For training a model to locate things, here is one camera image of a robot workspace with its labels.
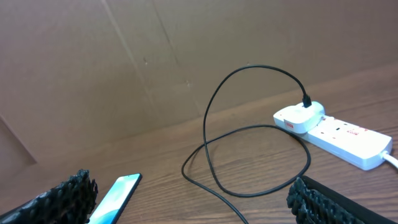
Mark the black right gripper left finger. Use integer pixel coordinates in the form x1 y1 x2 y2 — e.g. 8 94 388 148
1 169 98 224

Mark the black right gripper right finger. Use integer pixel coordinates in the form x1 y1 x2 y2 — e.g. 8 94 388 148
287 175 397 224

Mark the blue Galaxy smartphone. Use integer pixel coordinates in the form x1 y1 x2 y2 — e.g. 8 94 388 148
88 173 142 224

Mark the black charger cable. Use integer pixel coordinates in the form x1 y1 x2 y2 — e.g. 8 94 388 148
181 64 313 224

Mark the white charger plug adapter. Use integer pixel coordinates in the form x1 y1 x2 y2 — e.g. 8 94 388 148
283 101 325 134

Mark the white power strip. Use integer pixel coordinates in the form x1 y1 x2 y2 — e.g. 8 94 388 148
272 105 393 171

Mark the white power strip cord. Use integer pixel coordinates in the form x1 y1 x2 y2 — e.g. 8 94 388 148
381 151 398 170

